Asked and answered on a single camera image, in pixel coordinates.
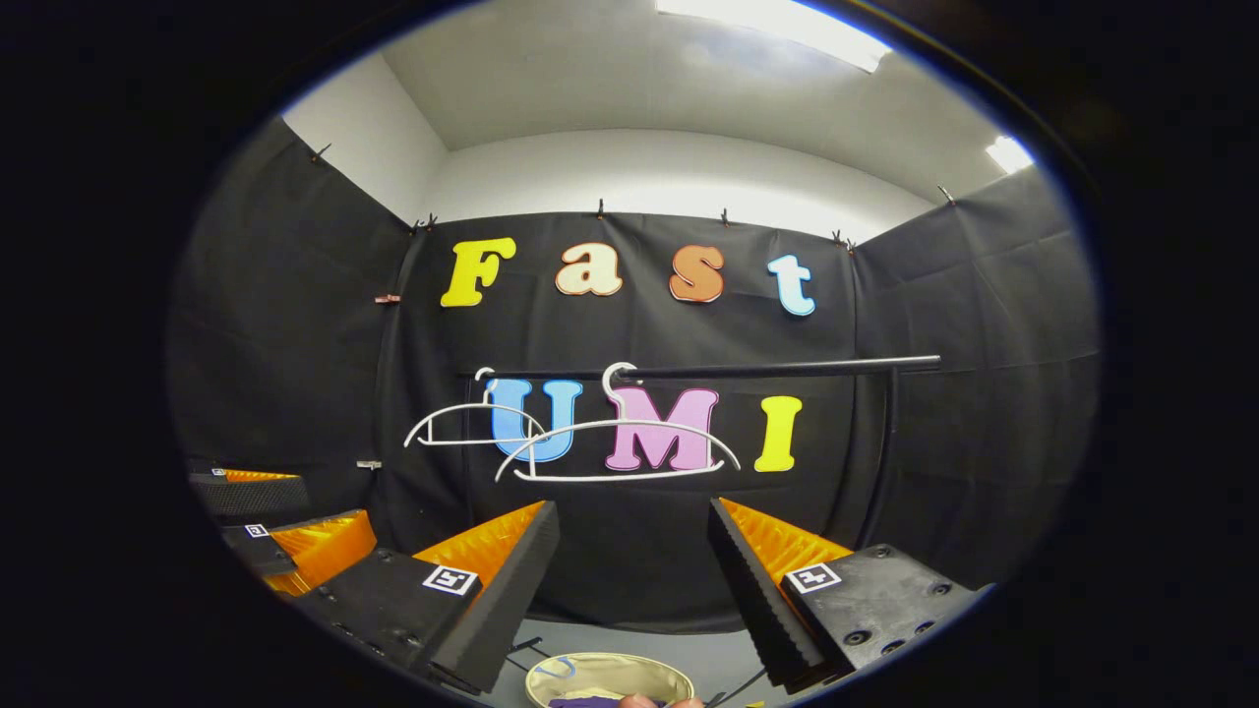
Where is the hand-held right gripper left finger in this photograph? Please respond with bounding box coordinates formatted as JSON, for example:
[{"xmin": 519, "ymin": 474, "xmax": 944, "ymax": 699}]
[{"xmin": 295, "ymin": 500, "xmax": 562, "ymax": 695}]

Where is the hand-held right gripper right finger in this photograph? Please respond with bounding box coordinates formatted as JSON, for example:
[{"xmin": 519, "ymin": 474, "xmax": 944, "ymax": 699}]
[{"xmin": 708, "ymin": 497, "xmax": 989, "ymax": 689}]

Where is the cream round laundry hamper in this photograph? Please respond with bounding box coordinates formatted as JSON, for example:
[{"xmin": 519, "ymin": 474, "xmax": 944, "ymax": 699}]
[{"xmin": 524, "ymin": 652, "xmax": 696, "ymax": 708}]

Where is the white plastic hanger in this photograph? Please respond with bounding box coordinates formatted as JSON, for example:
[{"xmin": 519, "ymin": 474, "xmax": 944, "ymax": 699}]
[
  {"xmin": 403, "ymin": 367, "xmax": 548, "ymax": 449},
  {"xmin": 495, "ymin": 362, "xmax": 742, "ymax": 483}
]

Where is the black metal clothes rack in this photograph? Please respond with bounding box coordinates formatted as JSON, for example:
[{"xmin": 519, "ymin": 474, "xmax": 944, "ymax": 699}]
[{"xmin": 457, "ymin": 354, "xmax": 943, "ymax": 707}]

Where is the black backdrop cloth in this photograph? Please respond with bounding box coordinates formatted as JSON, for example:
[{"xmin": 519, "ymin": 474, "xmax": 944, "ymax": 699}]
[{"xmin": 167, "ymin": 118, "xmax": 1101, "ymax": 630}]

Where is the small ceiling light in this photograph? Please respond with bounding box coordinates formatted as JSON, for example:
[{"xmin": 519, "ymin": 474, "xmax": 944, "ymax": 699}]
[{"xmin": 987, "ymin": 136, "xmax": 1036, "ymax": 175}]

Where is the long ceiling light panel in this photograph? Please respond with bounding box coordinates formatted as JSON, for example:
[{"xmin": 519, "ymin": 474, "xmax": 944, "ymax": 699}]
[{"xmin": 657, "ymin": 0, "xmax": 893, "ymax": 73}]

